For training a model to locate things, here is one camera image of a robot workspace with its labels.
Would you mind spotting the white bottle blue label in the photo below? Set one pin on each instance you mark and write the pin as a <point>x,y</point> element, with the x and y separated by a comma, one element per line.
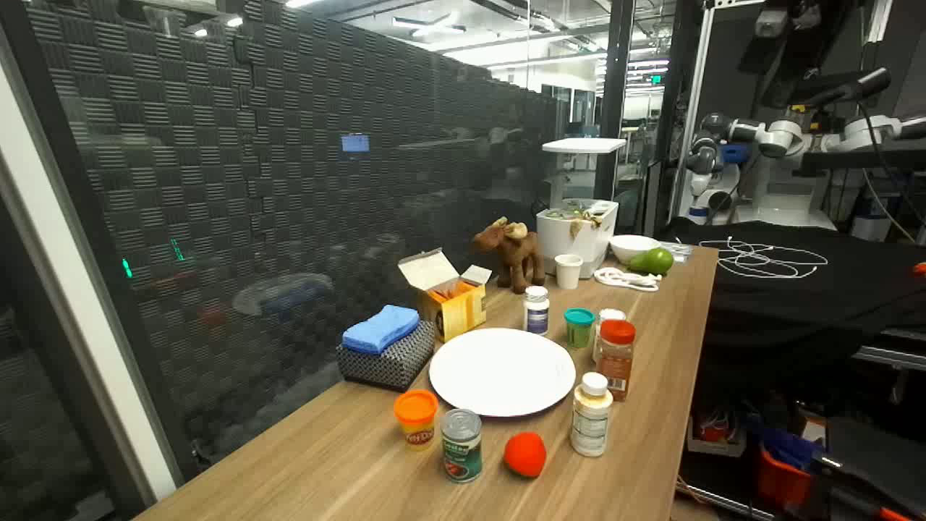
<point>537,311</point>

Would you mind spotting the teal lid dough tub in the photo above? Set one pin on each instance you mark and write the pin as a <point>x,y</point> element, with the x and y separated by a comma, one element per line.
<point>580,328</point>

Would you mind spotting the spice jar orange lid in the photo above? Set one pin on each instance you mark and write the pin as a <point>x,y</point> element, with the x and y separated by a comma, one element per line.
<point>618,361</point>

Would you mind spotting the white bottle yellow label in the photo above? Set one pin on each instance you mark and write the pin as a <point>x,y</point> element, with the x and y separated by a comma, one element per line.
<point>592,416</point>

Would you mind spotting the white round plate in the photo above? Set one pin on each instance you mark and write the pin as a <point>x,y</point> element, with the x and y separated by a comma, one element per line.
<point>501,370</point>

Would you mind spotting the white countertop garden appliance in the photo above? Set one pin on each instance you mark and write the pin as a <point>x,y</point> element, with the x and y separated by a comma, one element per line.
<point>576,233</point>

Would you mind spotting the yellow open cardboard box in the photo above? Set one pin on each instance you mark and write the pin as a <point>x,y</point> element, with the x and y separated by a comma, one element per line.
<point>453,295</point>

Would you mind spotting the brown moose plush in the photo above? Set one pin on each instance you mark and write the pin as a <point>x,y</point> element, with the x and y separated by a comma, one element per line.
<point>511,253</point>

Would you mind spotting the white paper cup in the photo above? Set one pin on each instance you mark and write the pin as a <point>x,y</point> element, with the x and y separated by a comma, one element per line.
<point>567,273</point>

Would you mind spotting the blue sponge cloth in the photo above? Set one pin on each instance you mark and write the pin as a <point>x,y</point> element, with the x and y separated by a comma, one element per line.
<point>381,328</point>

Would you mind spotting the gray foam block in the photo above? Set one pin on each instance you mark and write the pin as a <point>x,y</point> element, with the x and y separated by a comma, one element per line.
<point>391,366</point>

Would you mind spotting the orange lid dough tub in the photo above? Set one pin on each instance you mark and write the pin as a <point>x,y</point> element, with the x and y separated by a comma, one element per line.
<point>415,416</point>

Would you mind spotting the white bowl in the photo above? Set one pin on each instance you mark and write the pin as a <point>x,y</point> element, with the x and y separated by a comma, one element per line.
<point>625,244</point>

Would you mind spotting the white crumpled cloth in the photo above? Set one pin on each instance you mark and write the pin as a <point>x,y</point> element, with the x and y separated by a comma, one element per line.
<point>625,277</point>

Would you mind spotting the green avocado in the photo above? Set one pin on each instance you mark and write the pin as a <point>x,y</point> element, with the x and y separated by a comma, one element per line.
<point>653,262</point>

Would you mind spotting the red ball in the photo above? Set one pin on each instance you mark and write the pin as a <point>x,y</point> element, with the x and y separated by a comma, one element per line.
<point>524,454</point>

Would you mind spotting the white background robot equipment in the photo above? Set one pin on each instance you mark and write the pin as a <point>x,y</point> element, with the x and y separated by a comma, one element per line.
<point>777,133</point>

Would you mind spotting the black cloth covered table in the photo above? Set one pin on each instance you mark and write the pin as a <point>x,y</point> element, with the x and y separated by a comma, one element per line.
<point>819,293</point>

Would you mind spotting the red bin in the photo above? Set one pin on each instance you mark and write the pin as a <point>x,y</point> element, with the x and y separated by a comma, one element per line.
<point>783,477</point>

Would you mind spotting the black cylindrical background device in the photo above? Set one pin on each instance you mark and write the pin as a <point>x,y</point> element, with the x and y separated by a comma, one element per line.
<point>841,88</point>

